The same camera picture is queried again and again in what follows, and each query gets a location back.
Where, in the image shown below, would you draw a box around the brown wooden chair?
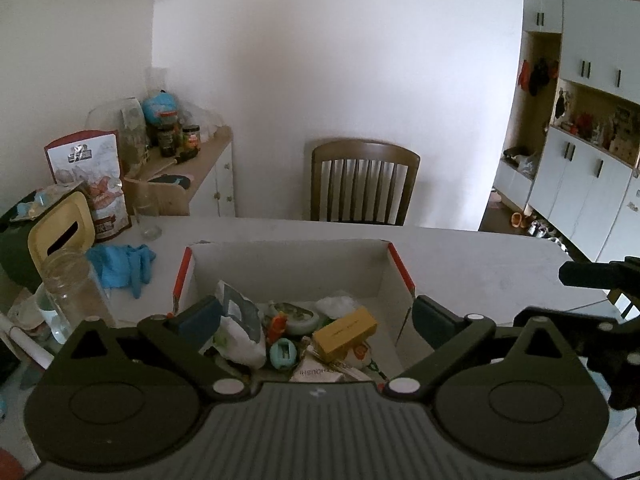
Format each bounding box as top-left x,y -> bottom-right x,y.
310,139 -> 422,226

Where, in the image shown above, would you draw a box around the white wall cabinet unit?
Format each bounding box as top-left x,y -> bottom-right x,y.
492,0 -> 640,266

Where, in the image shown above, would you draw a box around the dark green container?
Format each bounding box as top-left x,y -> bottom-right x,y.
0,190 -> 46,296

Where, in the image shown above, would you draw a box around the crumpled blue white wrapper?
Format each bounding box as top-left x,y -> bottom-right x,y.
10,182 -> 83,223

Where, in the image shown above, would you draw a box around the clear plastic container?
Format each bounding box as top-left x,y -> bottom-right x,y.
85,97 -> 148,176

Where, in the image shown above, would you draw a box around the grey tape dispenser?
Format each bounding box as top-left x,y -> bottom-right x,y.
262,301 -> 325,337

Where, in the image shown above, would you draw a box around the blue rubber gloves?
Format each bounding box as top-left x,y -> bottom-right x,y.
87,244 -> 157,300

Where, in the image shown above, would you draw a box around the wooden board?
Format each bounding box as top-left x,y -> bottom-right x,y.
122,172 -> 193,217

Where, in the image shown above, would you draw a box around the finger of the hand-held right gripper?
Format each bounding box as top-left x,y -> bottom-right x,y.
558,256 -> 640,291
514,306 -> 640,356

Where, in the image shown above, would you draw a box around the white cup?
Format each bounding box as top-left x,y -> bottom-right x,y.
35,285 -> 66,346

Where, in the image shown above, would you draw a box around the red cardboard box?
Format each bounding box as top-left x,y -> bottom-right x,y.
170,240 -> 417,386

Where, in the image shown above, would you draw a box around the clear glass jar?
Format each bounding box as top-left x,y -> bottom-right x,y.
39,251 -> 117,343

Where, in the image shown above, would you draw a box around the white paper roll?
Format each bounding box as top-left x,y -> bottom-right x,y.
0,317 -> 56,368

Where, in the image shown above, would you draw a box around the small drinking glass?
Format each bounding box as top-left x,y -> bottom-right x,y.
132,192 -> 163,240

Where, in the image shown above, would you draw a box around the white wood-topped sideboard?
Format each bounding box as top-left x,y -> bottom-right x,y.
125,126 -> 237,218

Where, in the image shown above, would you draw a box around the white printed packet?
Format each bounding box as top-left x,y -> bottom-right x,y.
290,340 -> 386,385

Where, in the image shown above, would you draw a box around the orange plush keychain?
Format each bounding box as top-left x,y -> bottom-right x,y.
267,311 -> 290,343

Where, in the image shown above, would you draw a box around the red black hanging clothing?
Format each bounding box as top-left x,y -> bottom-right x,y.
517,57 -> 561,96

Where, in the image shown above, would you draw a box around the row of white shoes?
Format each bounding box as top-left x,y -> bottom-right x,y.
527,217 -> 571,256

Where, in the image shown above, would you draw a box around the wet wipes packet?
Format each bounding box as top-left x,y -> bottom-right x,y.
210,310 -> 267,368

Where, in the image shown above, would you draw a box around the silver foil bag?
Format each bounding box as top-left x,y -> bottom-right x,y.
315,292 -> 358,318

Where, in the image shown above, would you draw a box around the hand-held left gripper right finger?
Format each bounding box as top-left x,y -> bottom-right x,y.
382,294 -> 585,404

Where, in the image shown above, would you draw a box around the teal correction tape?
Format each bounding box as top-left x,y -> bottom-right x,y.
269,338 -> 301,371

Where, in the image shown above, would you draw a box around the yellow lid tissue box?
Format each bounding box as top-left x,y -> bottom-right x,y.
27,191 -> 96,281

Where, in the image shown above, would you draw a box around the red white snack bag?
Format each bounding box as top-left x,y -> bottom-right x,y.
44,131 -> 133,242

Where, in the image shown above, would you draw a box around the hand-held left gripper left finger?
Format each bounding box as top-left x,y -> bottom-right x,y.
60,295 -> 251,404

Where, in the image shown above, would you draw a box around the dark glass jar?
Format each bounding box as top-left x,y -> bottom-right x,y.
157,122 -> 181,157

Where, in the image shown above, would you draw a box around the yellow cardboard box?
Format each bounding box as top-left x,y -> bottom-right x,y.
312,307 -> 378,362

